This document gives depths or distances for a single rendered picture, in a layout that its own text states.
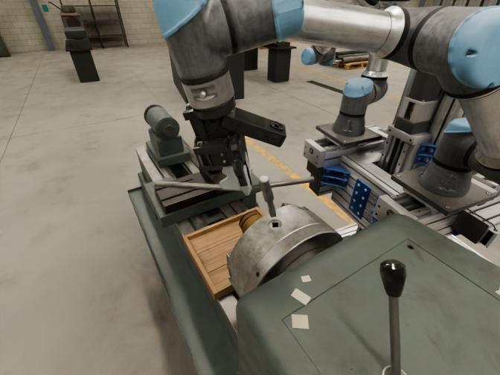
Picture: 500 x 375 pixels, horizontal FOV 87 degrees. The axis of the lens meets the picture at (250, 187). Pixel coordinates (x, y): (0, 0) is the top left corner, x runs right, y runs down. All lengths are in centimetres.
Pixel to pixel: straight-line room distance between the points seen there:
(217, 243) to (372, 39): 83
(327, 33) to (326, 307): 50
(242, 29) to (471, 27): 38
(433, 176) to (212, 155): 77
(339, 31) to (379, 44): 10
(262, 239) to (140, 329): 146
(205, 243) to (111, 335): 111
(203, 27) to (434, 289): 57
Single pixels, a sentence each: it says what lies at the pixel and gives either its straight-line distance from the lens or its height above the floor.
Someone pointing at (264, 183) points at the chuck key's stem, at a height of 138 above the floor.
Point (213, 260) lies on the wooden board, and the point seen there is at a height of 89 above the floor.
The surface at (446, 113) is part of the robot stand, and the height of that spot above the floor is 134.
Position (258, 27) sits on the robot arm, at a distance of 40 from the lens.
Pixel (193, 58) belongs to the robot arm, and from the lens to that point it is 40.
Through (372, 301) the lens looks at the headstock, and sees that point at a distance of 54.
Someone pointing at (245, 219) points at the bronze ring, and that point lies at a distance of 84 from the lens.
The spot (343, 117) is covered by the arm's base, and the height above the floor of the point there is 124.
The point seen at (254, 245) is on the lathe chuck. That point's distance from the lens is 64.
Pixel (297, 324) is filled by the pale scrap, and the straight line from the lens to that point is 48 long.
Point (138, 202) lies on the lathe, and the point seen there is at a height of 54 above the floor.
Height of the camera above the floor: 168
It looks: 36 degrees down
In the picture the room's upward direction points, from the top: straight up
